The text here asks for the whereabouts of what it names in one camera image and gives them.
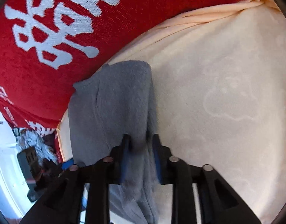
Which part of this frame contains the grey knit sweater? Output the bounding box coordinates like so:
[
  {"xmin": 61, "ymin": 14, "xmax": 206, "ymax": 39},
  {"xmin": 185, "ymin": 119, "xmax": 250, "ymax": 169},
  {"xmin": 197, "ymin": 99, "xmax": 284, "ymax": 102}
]
[{"xmin": 68, "ymin": 61, "xmax": 158, "ymax": 223}]

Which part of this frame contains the red wedding bedspread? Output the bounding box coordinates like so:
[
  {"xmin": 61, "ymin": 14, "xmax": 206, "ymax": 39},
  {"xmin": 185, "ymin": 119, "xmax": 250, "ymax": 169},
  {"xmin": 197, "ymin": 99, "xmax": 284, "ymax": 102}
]
[{"xmin": 0, "ymin": 0, "xmax": 262, "ymax": 164}]

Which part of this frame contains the cream fleece blanket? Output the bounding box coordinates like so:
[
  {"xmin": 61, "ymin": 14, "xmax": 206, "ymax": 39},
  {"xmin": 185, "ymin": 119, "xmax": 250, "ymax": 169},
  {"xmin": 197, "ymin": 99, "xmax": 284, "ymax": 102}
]
[{"xmin": 56, "ymin": 0, "xmax": 286, "ymax": 224}]

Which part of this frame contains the pile of patterned clothes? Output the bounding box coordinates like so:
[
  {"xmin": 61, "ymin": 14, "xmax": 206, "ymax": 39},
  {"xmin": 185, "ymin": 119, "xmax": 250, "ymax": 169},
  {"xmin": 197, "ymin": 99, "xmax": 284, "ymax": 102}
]
[{"xmin": 13, "ymin": 128, "xmax": 60, "ymax": 166}]

